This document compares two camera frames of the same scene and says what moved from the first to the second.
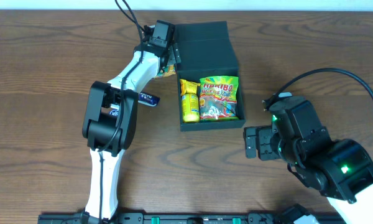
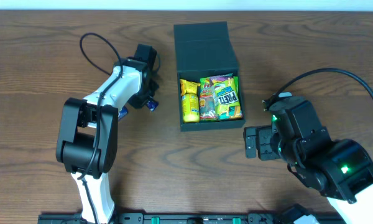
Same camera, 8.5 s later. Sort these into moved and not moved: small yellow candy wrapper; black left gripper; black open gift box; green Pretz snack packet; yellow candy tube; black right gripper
Moved: green Pretz snack packet; black left gripper
Not moved: black right gripper; small yellow candy wrapper; yellow candy tube; black open gift box
